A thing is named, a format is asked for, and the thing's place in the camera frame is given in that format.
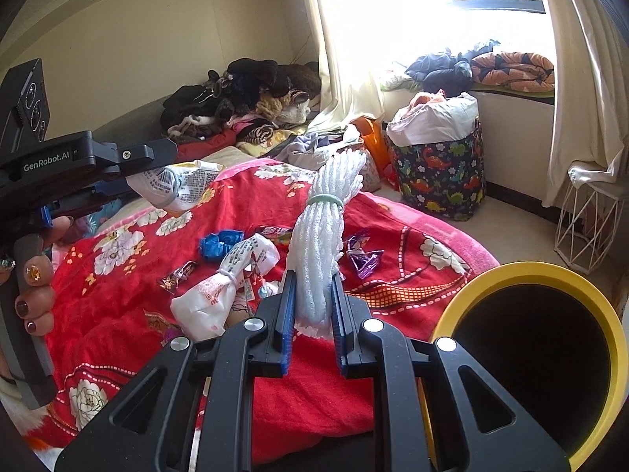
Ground white bag in basket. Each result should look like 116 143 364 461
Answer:
386 90 479 147

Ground floral pink fabric bag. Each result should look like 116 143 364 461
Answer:
359 151 381 193

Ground orange patterned folded blanket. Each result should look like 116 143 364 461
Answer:
471 52 554 93

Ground pile of dark clothes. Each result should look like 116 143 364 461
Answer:
160 57 322 144

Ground white printed plastic bag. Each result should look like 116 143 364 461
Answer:
171 233 280 342

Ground orange purple candy wrapper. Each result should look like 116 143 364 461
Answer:
158 261 198 295

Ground red floral bed blanket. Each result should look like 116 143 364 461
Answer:
27 160 496 463

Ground white wire side table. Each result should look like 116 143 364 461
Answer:
554 161 628 275

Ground left hand painted nails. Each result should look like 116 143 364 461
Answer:
1 216 74 337

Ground purple foil wrapper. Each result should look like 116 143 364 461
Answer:
346 231 384 280

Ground dark blue clothes on sill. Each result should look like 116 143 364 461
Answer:
404 39 500 98

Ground red colourful candy tube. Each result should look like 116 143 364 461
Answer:
256 226 293 247

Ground right cream curtain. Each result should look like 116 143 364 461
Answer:
543 0 628 206

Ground left cream curtain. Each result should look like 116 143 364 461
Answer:
304 0 384 132

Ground cream curtain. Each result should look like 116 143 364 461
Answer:
304 0 384 132
543 0 628 206

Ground orange plastic bag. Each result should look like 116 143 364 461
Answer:
351 116 391 178

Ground dinosaur print laundry basket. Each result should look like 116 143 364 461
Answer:
385 120 486 222

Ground blue glove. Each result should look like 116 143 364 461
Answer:
199 229 244 262

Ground yellow rimmed black trash bin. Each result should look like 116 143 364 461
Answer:
423 262 628 471

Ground white foam net bundle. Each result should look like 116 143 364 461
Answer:
286 150 366 339

